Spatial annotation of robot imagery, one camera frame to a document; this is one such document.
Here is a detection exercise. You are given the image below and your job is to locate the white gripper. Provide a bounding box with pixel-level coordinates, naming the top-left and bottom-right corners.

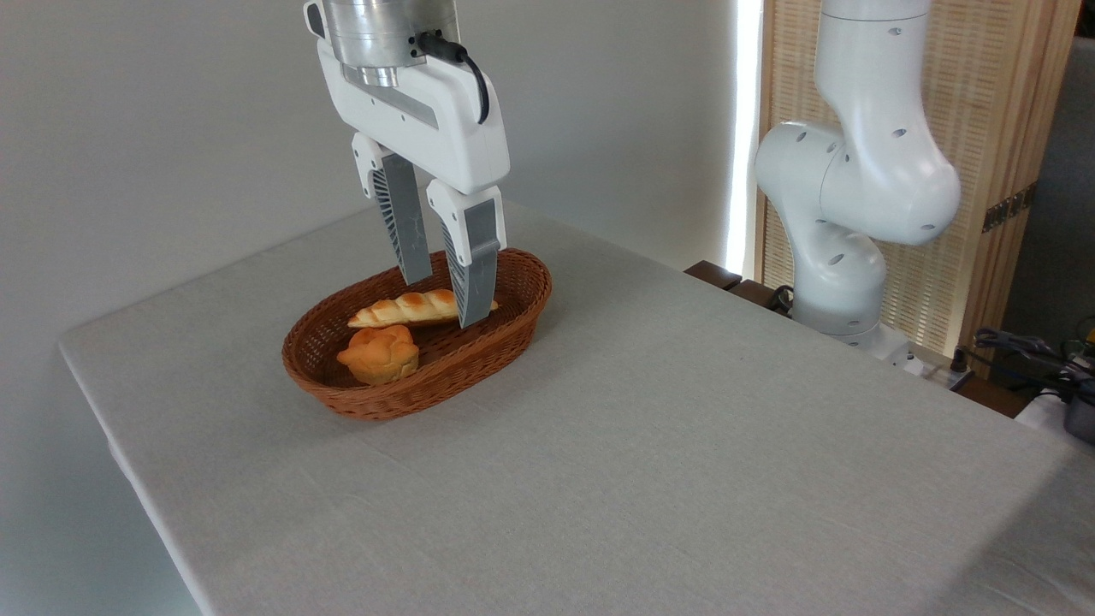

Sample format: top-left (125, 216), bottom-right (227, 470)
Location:
top-left (317, 38), bottom-right (512, 329)

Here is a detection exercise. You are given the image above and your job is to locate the long braided bread loaf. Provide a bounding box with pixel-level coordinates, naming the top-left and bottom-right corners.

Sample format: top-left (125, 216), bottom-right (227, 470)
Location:
top-left (347, 288), bottom-right (500, 329)

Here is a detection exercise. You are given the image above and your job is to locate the round flower-shaped bread roll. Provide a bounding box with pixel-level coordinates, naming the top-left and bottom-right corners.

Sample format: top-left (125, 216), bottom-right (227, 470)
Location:
top-left (335, 324), bottom-right (420, 386)

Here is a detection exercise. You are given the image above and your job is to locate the brown wicker oval basket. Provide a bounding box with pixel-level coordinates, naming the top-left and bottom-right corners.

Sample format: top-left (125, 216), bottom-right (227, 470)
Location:
top-left (281, 247), bottom-right (553, 421)

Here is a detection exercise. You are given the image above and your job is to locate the grey tablecloth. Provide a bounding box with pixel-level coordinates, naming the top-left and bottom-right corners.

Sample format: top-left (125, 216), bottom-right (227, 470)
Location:
top-left (58, 201), bottom-right (1095, 616)

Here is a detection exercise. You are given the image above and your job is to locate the wooden woven folding screen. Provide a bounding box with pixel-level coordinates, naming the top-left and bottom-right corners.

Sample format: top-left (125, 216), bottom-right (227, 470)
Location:
top-left (753, 0), bottom-right (1083, 360)

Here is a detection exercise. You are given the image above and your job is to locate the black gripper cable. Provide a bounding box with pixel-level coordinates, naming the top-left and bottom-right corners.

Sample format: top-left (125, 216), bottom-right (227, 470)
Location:
top-left (412, 33), bottom-right (492, 126)

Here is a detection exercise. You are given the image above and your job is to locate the black cable bundle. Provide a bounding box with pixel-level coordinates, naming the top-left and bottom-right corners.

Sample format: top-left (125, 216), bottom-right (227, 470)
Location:
top-left (973, 327), bottom-right (1095, 403)

